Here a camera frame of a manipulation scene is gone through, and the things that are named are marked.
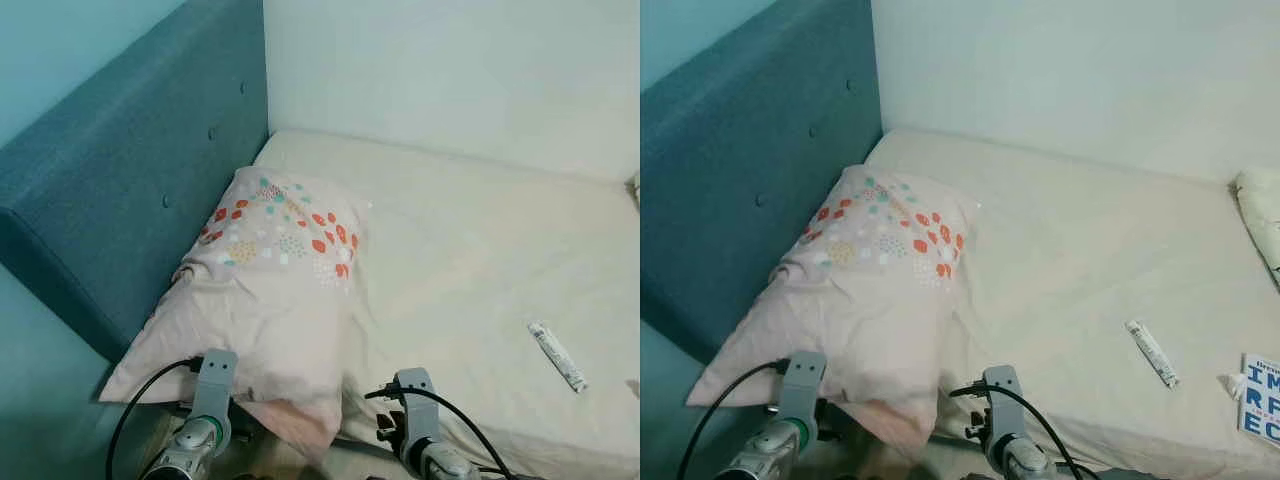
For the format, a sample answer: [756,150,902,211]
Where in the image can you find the pink patterned pillow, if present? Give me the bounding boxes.
[684,163,978,458]
[97,165,373,453]

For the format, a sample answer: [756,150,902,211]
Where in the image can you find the white book with blue letters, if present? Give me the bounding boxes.
[1237,352,1280,448]

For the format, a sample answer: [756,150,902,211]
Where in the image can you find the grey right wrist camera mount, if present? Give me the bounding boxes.
[979,364,1030,443]
[392,367,440,448]

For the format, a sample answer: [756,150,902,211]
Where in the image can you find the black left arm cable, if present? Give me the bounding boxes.
[675,360,791,480]
[104,357,203,480]

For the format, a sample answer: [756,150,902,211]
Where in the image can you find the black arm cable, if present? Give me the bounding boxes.
[104,357,203,480]
[948,382,1101,480]
[675,360,791,480]
[364,385,513,480]

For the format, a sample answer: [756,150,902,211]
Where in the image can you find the cream bed mattress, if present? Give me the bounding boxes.
[865,125,1280,480]
[250,128,641,480]

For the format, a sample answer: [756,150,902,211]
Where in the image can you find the white printed tube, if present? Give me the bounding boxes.
[1124,318,1181,390]
[526,320,590,395]

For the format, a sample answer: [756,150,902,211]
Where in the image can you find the teal upholstered headboard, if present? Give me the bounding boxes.
[640,0,885,363]
[0,0,271,363]

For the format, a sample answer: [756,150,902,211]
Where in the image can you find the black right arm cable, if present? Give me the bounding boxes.
[364,385,513,480]
[948,382,1101,480]

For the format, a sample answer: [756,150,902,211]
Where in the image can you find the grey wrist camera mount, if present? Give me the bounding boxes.
[979,364,1030,443]
[392,367,440,448]
[188,348,240,429]
[774,349,829,429]

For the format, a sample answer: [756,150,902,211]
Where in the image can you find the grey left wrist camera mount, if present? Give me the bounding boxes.
[774,349,829,429]
[188,348,240,429]

